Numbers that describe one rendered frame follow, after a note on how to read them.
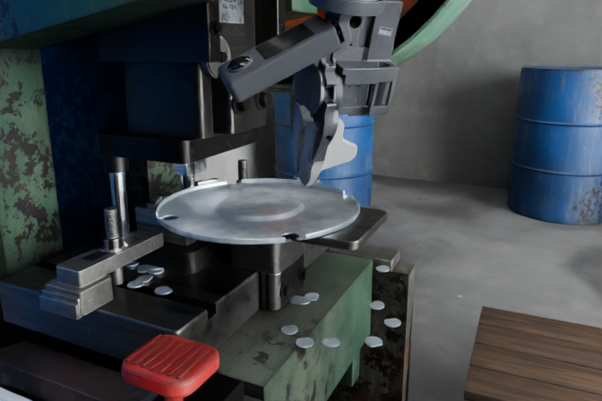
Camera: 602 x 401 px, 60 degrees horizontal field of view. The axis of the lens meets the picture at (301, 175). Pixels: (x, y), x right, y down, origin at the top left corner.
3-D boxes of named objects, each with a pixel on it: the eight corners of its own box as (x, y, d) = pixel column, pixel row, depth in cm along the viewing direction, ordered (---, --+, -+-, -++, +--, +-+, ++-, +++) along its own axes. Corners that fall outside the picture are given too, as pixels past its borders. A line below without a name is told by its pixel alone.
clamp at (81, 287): (172, 266, 75) (167, 196, 72) (77, 319, 60) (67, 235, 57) (139, 259, 77) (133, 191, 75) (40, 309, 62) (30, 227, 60)
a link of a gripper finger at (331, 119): (331, 167, 53) (345, 87, 49) (317, 169, 53) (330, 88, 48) (313, 146, 57) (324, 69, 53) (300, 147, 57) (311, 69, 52)
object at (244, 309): (331, 245, 98) (332, 215, 97) (180, 380, 59) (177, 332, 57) (200, 223, 111) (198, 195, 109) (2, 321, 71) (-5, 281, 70)
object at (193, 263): (263, 230, 89) (262, 213, 88) (191, 276, 71) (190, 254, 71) (186, 217, 96) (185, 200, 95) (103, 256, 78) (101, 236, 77)
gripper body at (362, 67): (387, 123, 54) (415, 4, 48) (312, 128, 51) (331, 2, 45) (354, 93, 60) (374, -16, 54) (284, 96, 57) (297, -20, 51)
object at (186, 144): (262, 155, 86) (262, 122, 84) (186, 183, 68) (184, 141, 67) (183, 147, 92) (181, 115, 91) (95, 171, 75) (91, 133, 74)
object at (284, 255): (385, 293, 78) (389, 207, 75) (354, 339, 66) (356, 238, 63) (242, 264, 89) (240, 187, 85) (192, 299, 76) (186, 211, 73)
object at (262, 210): (312, 176, 94) (312, 172, 94) (399, 226, 68) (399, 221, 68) (146, 192, 84) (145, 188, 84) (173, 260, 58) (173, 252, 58)
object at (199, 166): (210, 169, 81) (210, 146, 81) (192, 176, 77) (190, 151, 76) (193, 167, 83) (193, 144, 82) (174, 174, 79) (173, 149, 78)
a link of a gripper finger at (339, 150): (354, 194, 59) (370, 120, 54) (305, 200, 56) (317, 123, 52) (342, 180, 61) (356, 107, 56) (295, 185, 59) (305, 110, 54)
